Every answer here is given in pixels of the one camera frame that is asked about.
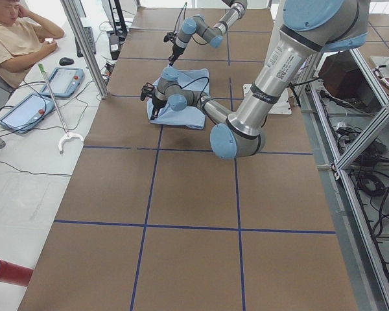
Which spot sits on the red cylinder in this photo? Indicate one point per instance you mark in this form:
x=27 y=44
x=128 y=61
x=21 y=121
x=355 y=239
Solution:
x=11 y=273

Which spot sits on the blue teach pendant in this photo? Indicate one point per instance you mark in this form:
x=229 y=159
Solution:
x=27 y=114
x=64 y=81

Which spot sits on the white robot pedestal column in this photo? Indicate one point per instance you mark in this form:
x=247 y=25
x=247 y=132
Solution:
x=268 y=91

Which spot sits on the metal reacher grabber tool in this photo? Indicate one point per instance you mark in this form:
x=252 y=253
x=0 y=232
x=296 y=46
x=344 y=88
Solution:
x=68 y=135

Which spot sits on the seated person beige shirt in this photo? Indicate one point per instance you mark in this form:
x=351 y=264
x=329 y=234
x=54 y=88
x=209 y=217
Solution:
x=25 y=39

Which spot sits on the blue teach pendant near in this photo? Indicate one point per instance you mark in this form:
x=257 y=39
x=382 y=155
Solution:
x=27 y=114

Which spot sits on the blue teach pendant far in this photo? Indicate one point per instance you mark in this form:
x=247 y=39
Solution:
x=64 y=81

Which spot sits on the black computer mouse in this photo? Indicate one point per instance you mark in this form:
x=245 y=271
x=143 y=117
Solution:
x=66 y=61

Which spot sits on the black box with label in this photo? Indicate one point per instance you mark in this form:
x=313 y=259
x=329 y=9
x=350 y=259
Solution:
x=115 y=46

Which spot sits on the aluminium frame rack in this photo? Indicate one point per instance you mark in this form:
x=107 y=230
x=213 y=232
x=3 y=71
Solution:
x=342 y=162

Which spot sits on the light blue t-shirt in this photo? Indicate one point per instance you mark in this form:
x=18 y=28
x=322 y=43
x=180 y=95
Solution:
x=188 y=110

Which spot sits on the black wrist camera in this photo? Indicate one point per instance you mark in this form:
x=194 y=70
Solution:
x=147 y=91
x=170 y=37

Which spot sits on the aluminium frame post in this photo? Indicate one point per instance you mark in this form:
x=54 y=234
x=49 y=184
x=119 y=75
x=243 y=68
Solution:
x=75 y=22

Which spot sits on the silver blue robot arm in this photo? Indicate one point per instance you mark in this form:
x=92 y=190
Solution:
x=197 y=25
x=308 y=27

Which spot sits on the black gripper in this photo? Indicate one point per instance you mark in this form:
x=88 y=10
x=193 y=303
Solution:
x=174 y=52
x=156 y=104

